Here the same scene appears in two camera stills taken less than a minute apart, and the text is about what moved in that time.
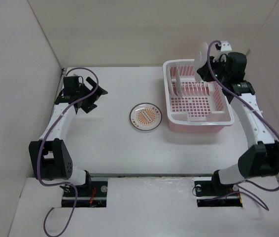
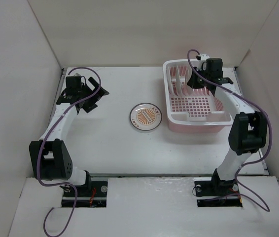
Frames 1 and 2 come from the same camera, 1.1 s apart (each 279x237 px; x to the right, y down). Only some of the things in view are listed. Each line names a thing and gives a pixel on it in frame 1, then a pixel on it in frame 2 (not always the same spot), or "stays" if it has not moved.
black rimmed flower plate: [202, 59] → [188, 90]
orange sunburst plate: [178, 81] stays
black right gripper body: [219, 70] → [204, 73]
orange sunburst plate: [145, 116] stays
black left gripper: [89, 105] stays
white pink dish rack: [192, 105] stays
